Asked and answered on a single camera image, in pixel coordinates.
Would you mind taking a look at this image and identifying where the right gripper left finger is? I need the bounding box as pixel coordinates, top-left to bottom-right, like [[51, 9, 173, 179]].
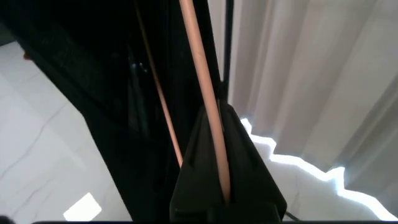
[[169, 105, 226, 221]]

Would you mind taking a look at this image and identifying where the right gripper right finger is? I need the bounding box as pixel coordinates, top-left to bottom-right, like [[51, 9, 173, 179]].
[[218, 101, 288, 222]]

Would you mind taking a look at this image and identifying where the pink clothes hanger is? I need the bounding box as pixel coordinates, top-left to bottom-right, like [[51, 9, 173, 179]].
[[133, 0, 233, 207]]

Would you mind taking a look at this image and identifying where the black garment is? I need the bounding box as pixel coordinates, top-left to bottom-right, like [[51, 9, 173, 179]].
[[0, 0, 222, 224]]

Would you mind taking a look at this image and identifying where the black clothes rack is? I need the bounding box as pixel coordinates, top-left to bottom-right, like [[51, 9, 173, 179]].
[[221, 0, 235, 105]]

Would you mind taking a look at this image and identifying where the white curtain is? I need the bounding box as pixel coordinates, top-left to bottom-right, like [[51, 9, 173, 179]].
[[207, 0, 398, 218]]

